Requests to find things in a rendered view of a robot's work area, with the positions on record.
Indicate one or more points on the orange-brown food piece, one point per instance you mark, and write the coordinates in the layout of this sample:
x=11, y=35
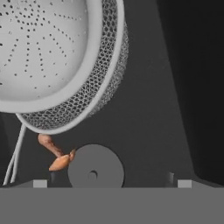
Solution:
x=59, y=162

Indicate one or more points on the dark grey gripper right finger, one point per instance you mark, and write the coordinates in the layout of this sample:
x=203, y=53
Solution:
x=185, y=184

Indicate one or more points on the white perforated colander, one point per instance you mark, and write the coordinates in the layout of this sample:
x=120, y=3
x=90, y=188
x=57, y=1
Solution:
x=40, y=52

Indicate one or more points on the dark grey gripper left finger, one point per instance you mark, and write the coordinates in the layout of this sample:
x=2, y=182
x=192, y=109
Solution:
x=40, y=184

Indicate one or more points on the grey disc with hole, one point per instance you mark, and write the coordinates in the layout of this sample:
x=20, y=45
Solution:
x=99, y=163

